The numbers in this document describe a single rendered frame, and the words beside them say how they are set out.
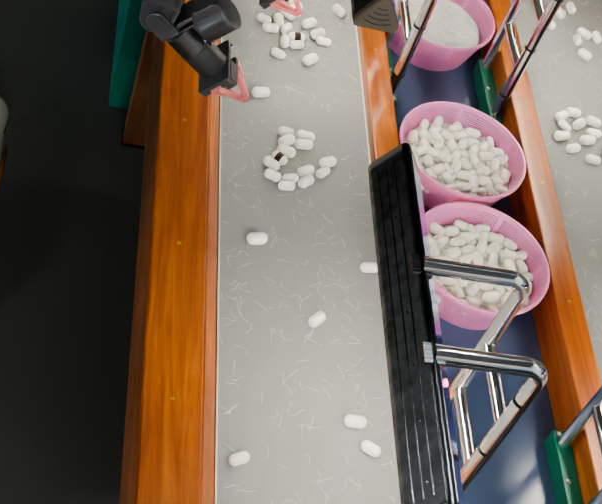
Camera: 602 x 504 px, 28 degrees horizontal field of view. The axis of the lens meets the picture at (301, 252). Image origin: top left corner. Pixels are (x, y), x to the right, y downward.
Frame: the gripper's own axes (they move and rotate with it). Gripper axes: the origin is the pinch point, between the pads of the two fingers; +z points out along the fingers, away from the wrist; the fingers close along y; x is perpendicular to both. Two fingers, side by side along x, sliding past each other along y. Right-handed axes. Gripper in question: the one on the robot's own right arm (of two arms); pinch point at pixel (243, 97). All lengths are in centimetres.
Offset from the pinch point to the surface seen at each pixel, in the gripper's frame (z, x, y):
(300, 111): 18.7, -0.3, 12.1
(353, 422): 21, -6, -60
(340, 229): 23.4, -5.0, -17.6
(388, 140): 29.8, -13.4, 5.6
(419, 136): 38.6, -16.1, 12.4
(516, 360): 5, -41, -71
